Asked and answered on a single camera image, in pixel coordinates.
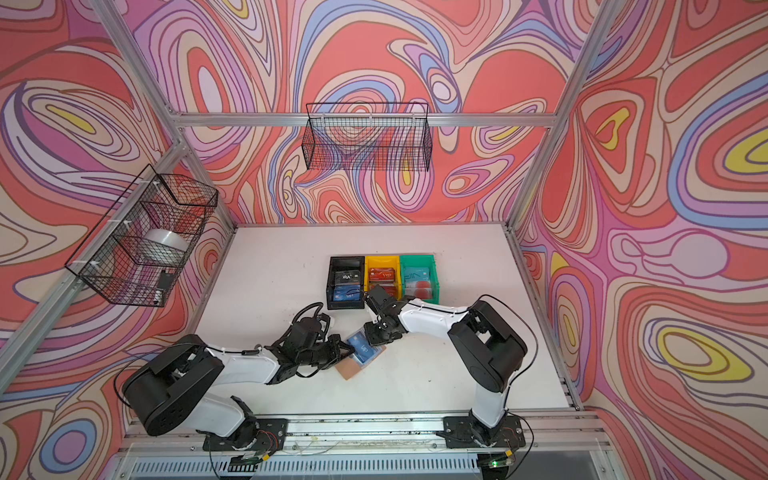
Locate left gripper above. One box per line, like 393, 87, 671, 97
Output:
295, 336, 357, 371

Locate blue credit card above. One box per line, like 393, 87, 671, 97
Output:
346, 330, 381, 368

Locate tan leather card holder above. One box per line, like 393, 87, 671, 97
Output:
335, 328, 385, 380

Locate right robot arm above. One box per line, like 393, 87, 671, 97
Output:
363, 286, 529, 430

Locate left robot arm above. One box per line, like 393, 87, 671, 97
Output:
118, 302, 355, 449

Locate red card in green bin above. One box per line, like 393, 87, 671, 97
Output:
405, 280, 433, 300

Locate red card in yellow bin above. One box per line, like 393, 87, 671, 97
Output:
368, 267, 397, 283

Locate blue VIP card in bin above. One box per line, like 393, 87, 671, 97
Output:
332, 285, 361, 302

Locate black card in bin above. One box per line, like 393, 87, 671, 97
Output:
333, 270, 361, 286

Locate green plastic bin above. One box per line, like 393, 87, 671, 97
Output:
399, 254, 440, 304

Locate black plastic bin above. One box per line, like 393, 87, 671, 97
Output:
326, 256, 365, 310

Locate yellow plastic bin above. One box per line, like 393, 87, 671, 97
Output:
364, 255, 402, 299

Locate aluminium front rail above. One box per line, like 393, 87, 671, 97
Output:
119, 410, 613, 456

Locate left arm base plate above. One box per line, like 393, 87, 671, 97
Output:
203, 418, 289, 454

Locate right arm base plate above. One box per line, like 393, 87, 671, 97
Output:
435, 413, 526, 451

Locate black wire basket at back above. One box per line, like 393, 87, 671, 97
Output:
301, 101, 433, 173

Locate black wire basket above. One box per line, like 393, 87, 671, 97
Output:
301, 101, 433, 173
65, 166, 219, 308

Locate black wire basket on left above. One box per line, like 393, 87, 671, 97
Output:
65, 166, 219, 308

